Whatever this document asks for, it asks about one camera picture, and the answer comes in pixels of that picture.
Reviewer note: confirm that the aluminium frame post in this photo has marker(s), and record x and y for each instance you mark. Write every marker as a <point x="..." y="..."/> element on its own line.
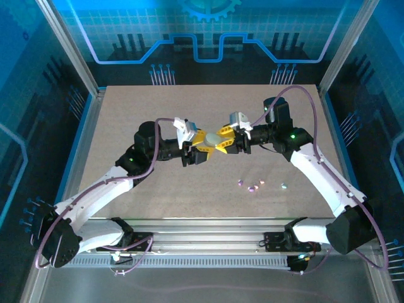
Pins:
<point x="70" y="47"/>
<point x="346" y="47"/>

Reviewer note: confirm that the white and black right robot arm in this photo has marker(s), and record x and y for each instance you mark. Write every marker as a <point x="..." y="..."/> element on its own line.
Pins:
<point x="328" y="183"/>

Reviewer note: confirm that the mint earbud charging case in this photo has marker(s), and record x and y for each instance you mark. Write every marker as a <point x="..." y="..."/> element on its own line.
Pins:
<point x="211" y="139"/>

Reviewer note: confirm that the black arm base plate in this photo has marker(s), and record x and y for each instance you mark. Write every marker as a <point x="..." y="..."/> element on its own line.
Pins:
<point x="143" y="236"/>
<point x="273" y="240"/>

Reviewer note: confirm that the wide aluminium base rail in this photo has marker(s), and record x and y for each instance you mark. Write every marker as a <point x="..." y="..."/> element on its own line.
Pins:
<point x="205" y="236"/>

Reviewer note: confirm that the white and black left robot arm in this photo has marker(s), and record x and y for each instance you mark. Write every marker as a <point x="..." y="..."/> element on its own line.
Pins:
<point x="94" y="195"/>

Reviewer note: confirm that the aluminium side rail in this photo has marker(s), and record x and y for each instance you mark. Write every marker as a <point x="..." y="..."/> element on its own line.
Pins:
<point x="88" y="139"/>
<point x="331" y="126"/>

